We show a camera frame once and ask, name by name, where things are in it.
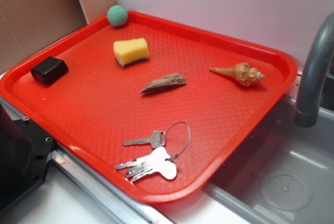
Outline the tan spiral seashell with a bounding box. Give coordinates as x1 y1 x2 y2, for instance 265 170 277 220
209 63 266 87

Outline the red plastic tray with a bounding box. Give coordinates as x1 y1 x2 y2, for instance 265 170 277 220
1 12 297 204

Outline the brown wood piece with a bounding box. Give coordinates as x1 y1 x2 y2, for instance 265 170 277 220
140 73 187 95

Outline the single silver key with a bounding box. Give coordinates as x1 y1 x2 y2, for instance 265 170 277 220
122 130 165 149

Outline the yellow sponge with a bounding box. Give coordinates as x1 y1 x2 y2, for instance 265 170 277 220
113 38 149 67

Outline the silver key bunch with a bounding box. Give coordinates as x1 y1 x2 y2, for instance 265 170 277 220
115 147 177 182

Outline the green knitted ball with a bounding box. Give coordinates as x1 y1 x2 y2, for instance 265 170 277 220
107 5 128 27

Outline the black rectangular box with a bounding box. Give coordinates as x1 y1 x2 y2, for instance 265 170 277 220
30 56 69 85

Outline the grey plastic sink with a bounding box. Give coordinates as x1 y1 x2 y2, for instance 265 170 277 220
204 96 333 223

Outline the grey toy faucet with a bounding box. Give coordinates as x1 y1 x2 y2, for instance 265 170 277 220
293 13 333 127

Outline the cardboard panel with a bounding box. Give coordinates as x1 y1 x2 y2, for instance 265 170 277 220
1 0 116 73

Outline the wire key ring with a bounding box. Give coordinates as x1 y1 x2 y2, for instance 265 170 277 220
164 121 192 161

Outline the aluminium rail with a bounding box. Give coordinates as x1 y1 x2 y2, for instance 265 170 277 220
0 96 168 224

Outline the black metal bracket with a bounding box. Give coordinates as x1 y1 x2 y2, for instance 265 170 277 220
1 107 55 215

